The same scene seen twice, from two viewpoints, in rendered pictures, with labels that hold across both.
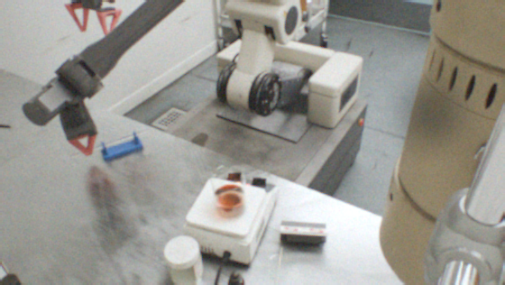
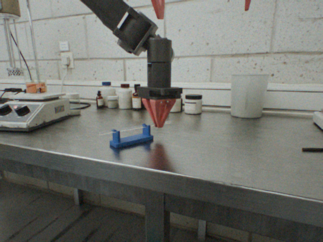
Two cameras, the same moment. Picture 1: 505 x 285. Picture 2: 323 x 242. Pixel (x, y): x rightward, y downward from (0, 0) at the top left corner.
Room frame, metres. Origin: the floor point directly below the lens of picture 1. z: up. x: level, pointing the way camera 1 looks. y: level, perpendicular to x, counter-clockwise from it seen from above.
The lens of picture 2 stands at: (1.29, 0.31, 0.90)
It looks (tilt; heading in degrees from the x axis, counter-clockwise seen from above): 14 degrees down; 169
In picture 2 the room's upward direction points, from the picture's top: straight up
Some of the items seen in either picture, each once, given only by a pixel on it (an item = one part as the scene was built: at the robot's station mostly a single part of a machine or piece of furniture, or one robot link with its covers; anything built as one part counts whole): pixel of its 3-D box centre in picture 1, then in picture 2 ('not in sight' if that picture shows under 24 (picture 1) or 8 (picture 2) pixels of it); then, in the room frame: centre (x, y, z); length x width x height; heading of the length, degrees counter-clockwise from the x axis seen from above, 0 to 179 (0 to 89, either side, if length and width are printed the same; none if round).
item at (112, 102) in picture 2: not in sight; (112, 102); (0.31, 0.27, 0.78); 0.05 x 0.05 x 0.05
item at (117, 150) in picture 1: (121, 144); (132, 134); (0.82, 0.33, 0.77); 0.10 x 0.03 x 0.04; 118
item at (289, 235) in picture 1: (303, 227); not in sight; (0.53, -0.09, 0.77); 0.09 x 0.06 x 0.04; 82
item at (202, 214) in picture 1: (226, 206); (39, 95); (0.54, 0.05, 0.83); 0.12 x 0.12 x 0.01; 70
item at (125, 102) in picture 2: not in sight; (125, 96); (0.34, 0.33, 0.80); 0.06 x 0.06 x 0.11
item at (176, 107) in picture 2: not in sight; (174, 99); (0.46, 0.53, 0.80); 0.06 x 0.06 x 0.10
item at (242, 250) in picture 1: (233, 211); (35, 110); (0.57, 0.04, 0.79); 0.22 x 0.13 x 0.08; 160
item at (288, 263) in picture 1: (280, 262); not in sight; (0.46, -0.04, 0.76); 0.06 x 0.06 x 0.02
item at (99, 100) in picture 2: not in sight; (99, 99); (0.29, 0.22, 0.79); 0.03 x 0.03 x 0.08
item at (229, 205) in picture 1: (231, 193); (35, 81); (0.53, 0.04, 0.88); 0.07 x 0.06 x 0.08; 132
